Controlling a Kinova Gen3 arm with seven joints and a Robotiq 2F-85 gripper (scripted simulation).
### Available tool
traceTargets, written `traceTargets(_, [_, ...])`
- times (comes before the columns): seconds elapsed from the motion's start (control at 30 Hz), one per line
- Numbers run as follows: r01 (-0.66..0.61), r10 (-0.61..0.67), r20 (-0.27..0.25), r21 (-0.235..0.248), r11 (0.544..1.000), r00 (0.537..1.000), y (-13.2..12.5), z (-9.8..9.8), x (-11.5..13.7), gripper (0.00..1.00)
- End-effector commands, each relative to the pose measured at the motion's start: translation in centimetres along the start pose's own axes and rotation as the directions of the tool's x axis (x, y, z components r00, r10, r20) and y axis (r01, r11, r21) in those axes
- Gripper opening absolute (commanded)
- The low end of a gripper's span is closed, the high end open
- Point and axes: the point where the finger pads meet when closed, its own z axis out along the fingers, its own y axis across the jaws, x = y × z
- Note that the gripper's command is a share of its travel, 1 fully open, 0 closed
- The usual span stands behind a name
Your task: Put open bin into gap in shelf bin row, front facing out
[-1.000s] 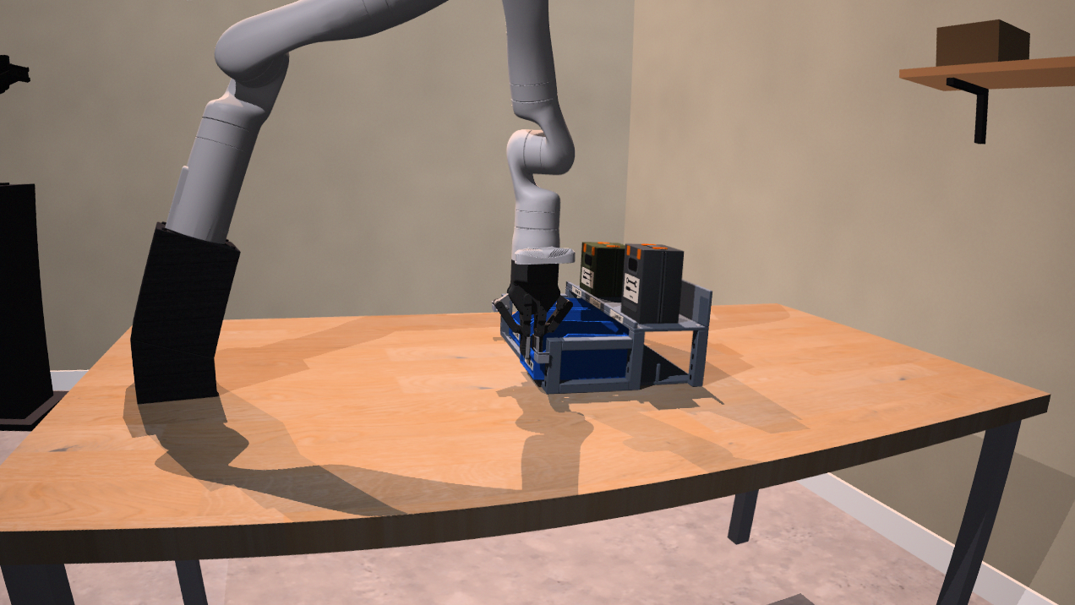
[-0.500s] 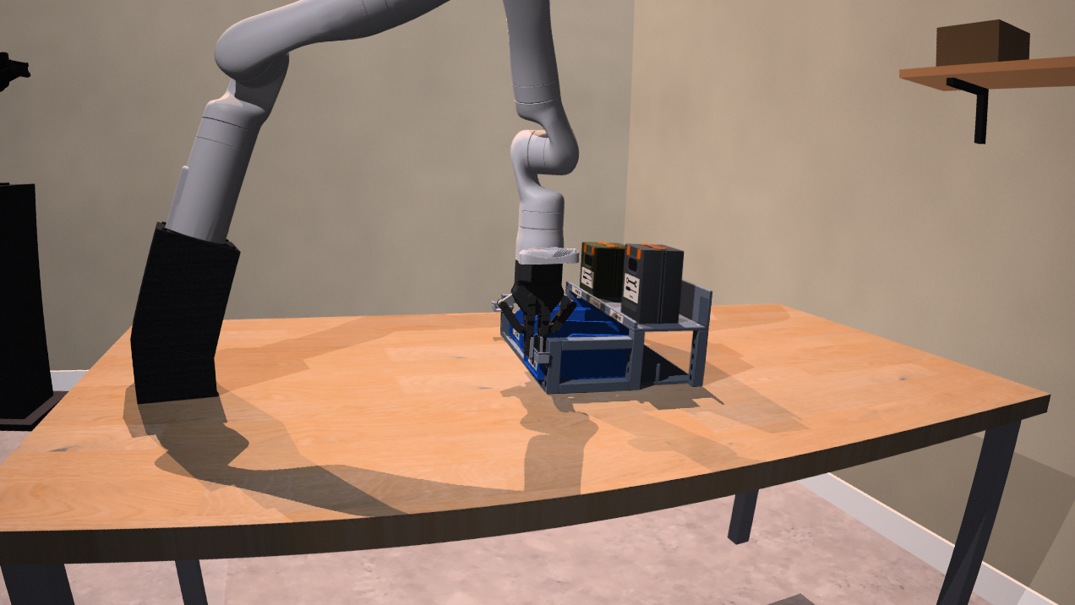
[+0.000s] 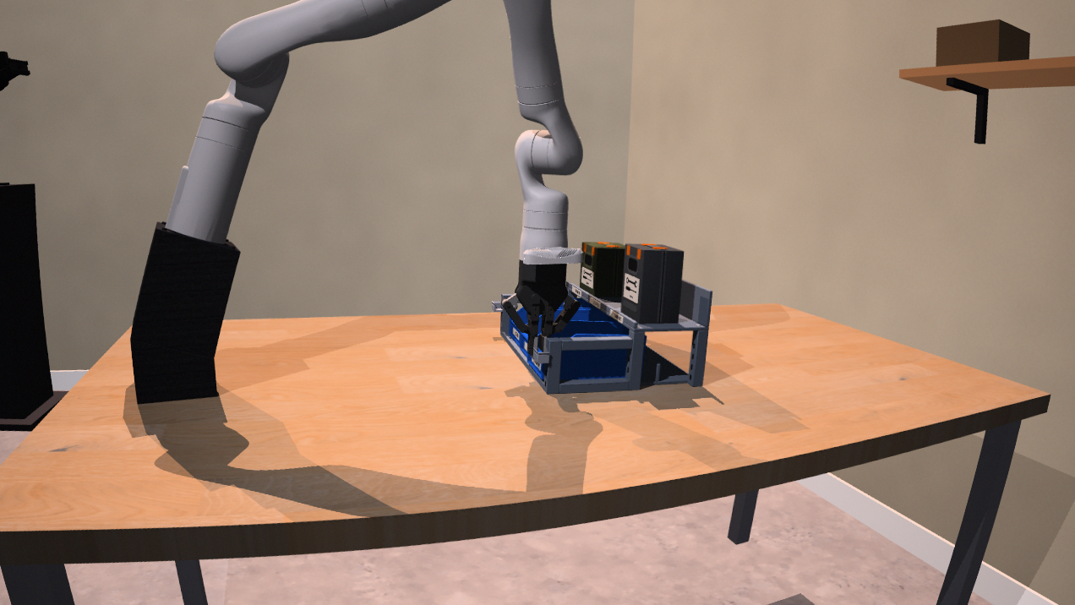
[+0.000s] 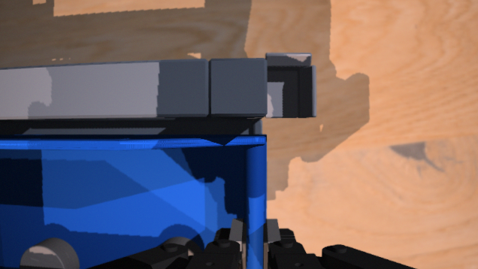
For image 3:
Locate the blue bin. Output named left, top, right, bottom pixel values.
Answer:
left=510, top=298, right=597, bottom=347
left=528, top=320, right=629, bottom=379
left=521, top=309, right=617, bottom=357

